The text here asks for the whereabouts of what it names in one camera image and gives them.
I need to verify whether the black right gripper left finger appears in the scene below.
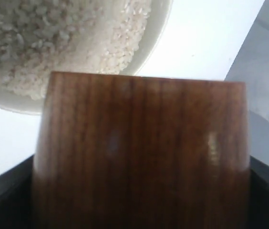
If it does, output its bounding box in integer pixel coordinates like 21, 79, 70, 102
0, 156, 33, 229

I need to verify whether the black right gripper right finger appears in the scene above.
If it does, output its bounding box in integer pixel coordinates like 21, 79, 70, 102
248, 157, 269, 229

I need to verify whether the brown wooden cup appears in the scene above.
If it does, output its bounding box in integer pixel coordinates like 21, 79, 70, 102
32, 72, 250, 229

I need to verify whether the small white rice bowl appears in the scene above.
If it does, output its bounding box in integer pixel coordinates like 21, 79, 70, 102
0, 0, 173, 115

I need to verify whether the white backdrop curtain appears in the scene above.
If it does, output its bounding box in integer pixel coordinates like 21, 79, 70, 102
224, 0, 269, 136

